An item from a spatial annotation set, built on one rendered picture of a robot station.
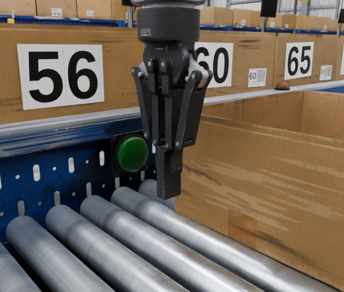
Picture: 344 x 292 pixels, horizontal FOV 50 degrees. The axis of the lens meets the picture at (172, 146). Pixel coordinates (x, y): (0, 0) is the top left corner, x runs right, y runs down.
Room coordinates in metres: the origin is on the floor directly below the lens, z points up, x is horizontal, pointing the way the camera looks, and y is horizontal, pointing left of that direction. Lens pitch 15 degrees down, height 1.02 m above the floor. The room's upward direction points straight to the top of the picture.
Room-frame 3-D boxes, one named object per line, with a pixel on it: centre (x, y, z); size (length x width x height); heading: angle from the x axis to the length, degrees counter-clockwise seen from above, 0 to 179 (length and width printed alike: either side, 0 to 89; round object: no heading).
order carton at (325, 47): (1.36, -0.36, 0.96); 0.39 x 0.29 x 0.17; 131
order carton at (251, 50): (1.10, -0.06, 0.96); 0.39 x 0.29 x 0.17; 131
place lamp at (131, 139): (0.69, 0.07, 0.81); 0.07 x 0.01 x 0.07; 131
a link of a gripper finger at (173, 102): (0.45, 0.00, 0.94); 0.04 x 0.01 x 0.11; 131
